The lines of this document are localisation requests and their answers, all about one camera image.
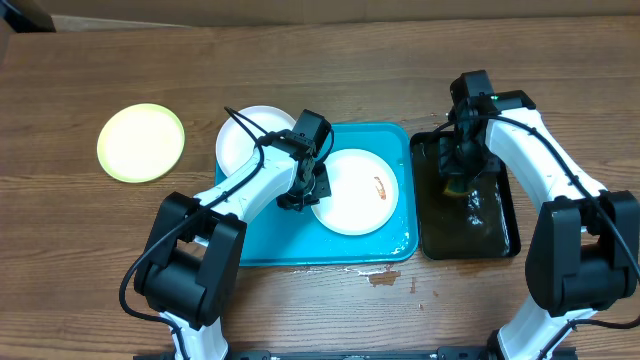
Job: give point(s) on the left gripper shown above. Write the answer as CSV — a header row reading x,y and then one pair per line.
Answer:
x,y
322,190

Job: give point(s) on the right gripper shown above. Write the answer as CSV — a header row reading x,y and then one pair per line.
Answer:
x,y
455,169

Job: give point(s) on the green yellow sponge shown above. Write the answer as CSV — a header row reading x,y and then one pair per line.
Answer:
x,y
457,187

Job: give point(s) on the white plate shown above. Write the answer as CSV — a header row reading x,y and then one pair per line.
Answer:
x,y
234,147
364,193

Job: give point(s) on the yellow-green rimmed plate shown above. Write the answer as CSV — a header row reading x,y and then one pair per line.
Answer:
x,y
140,143

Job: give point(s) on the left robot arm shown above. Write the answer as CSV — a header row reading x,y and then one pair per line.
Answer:
x,y
187,272

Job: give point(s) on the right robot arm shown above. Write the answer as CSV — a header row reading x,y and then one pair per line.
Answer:
x,y
583,256

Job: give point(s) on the black rectangular water tray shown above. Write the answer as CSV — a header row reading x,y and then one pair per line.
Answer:
x,y
480,224

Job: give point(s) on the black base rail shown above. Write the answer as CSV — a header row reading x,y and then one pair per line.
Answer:
x,y
442,353

